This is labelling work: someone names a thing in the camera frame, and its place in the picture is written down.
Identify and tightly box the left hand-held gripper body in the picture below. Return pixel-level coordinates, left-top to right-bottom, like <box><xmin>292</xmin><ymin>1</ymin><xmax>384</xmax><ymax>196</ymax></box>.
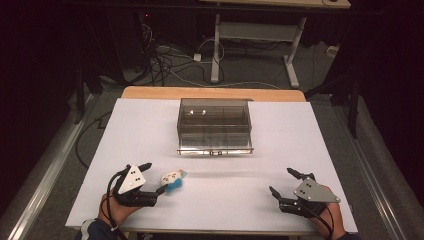
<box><xmin>113</xmin><ymin>164</ymin><xmax>158</xmax><ymax>208</ymax></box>

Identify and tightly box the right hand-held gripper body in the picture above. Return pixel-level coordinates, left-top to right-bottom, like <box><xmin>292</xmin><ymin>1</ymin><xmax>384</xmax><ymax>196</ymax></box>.
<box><xmin>278</xmin><ymin>172</ymin><xmax>342</xmax><ymax>219</ymax></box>

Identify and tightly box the white and blue plush toy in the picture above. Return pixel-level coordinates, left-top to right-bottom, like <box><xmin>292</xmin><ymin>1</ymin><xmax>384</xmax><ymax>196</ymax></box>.
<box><xmin>160</xmin><ymin>168</ymin><xmax>188</xmax><ymax>193</ymax></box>

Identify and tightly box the clear plastic drawer box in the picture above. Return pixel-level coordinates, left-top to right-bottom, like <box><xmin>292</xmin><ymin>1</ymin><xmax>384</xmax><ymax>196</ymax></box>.
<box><xmin>176</xmin><ymin>97</ymin><xmax>255</xmax><ymax>157</ymax></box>

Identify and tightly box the person's left hand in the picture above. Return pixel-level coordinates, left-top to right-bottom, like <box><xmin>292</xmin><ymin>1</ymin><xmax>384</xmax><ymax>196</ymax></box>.
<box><xmin>98</xmin><ymin>192</ymin><xmax>142</xmax><ymax>230</ymax></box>

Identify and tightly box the person's right hand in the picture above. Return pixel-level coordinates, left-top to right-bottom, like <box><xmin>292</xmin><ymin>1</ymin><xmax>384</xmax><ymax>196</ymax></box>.
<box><xmin>309</xmin><ymin>185</ymin><xmax>347</xmax><ymax>240</ymax></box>

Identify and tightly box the white table cover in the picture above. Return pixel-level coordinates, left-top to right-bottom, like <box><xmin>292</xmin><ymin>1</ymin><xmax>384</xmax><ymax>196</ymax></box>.
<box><xmin>65</xmin><ymin>97</ymin><xmax>359</xmax><ymax>234</ymax></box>

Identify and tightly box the black stand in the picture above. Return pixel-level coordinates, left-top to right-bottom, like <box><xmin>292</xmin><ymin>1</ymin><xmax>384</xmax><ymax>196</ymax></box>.
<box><xmin>73</xmin><ymin>61</ymin><xmax>105</xmax><ymax>125</ymax></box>
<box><xmin>303</xmin><ymin>74</ymin><xmax>362</xmax><ymax>140</ymax></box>

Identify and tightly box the wooden table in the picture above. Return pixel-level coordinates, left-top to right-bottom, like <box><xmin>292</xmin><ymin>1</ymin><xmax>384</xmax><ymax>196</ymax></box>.
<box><xmin>120</xmin><ymin>85</ymin><xmax>307</xmax><ymax>103</ymax></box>

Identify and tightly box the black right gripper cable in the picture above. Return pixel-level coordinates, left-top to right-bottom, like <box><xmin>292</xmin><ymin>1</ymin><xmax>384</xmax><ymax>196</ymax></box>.
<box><xmin>312</xmin><ymin>203</ymin><xmax>335</xmax><ymax>240</ymax></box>

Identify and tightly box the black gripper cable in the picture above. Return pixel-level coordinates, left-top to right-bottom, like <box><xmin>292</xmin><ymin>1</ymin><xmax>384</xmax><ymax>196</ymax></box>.
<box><xmin>312</xmin><ymin>203</ymin><xmax>335</xmax><ymax>240</ymax></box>
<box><xmin>105</xmin><ymin>169</ymin><xmax>130</xmax><ymax>240</ymax></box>

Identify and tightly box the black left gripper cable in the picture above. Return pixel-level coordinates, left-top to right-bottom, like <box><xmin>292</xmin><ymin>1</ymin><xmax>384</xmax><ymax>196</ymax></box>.
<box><xmin>105</xmin><ymin>169</ymin><xmax>130</xmax><ymax>240</ymax></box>

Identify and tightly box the metal floor rail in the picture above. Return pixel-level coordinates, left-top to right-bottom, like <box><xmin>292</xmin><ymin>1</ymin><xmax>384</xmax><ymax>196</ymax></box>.
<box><xmin>333</xmin><ymin>103</ymin><xmax>409</xmax><ymax>240</ymax></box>
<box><xmin>5</xmin><ymin>93</ymin><xmax>95</xmax><ymax>240</ymax></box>

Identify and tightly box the black floor cable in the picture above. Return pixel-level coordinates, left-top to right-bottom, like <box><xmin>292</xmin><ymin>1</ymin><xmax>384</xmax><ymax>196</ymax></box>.
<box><xmin>74</xmin><ymin>110</ymin><xmax>114</xmax><ymax>170</ymax></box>

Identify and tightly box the tangle of black cables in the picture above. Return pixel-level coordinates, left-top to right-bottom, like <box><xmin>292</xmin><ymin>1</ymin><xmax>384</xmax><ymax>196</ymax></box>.
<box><xmin>131</xmin><ymin>23</ymin><xmax>228</xmax><ymax>88</ymax></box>

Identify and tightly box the white floor cable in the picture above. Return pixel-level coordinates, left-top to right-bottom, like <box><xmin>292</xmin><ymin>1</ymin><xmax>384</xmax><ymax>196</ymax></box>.
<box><xmin>156</xmin><ymin>38</ymin><xmax>283</xmax><ymax>91</ymax></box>

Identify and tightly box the white desk frame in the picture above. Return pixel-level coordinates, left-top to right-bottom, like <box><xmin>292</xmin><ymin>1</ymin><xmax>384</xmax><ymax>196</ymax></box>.
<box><xmin>209</xmin><ymin>13</ymin><xmax>308</xmax><ymax>90</ymax></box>

